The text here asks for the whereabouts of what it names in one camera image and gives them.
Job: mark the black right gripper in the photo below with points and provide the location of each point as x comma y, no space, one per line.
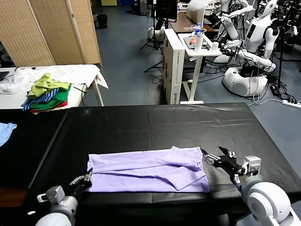
229,164

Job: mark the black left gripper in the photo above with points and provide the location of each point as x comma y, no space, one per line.
80,189

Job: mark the light purple t-shirt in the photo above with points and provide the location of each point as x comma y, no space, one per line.
145,171

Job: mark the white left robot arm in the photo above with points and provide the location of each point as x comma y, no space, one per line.
61,212

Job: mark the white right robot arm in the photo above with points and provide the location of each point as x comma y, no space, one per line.
265,202

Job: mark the small white robot base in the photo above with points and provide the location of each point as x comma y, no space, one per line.
155,34

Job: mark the large black plastic table cover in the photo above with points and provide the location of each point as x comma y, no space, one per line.
258,131

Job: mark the narrow black table cover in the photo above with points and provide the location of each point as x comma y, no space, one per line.
26,131

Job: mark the red garment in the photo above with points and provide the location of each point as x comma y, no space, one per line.
64,103

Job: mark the beige garment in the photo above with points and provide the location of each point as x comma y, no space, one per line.
35,113

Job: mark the white side table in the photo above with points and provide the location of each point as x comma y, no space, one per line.
196,77

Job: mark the dark green garment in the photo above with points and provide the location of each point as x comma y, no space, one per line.
60,96

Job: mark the black power adapter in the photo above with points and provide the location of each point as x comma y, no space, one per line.
274,89

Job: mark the white power strip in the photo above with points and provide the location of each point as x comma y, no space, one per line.
290,102

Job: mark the light blue garment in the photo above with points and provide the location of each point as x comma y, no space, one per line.
5,134

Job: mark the blue striped garment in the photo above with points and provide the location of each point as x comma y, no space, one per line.
40,100

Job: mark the tall white cardboard box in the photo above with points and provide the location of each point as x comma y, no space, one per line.
176,77

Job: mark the lime green garment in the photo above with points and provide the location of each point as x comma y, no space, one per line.
42,84

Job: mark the white draped sheet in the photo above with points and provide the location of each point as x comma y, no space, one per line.
75,73

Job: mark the white folding table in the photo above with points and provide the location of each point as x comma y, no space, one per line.
9,101

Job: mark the black stand pole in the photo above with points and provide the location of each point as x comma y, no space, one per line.
280,58

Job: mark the white thermos bottle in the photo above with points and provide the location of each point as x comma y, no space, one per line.
198,43

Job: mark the crumpled white garment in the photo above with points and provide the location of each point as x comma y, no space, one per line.
21,77

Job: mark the small orange object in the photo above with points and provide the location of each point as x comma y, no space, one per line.
193,41

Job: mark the white humanoid robot with base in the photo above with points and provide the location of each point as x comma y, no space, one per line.
255,35

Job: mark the clear blue-capped water bottle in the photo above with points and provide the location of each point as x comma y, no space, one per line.
198,28

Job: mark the black tripod stand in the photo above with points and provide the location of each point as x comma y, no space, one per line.
154,35
166,24

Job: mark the brown wooden desk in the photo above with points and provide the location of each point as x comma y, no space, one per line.
181,22

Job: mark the white curved machine cover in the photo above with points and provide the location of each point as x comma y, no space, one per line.
196,10

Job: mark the bamboo folding screen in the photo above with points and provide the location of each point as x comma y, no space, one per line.
47,28

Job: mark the black monitor screen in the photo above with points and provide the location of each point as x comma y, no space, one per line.
165,9

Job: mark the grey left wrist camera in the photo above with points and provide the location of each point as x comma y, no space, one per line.
55,193

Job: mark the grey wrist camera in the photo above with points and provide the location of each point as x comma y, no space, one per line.
252,163
55,193

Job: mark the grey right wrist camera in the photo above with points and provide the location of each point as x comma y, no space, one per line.
252,163

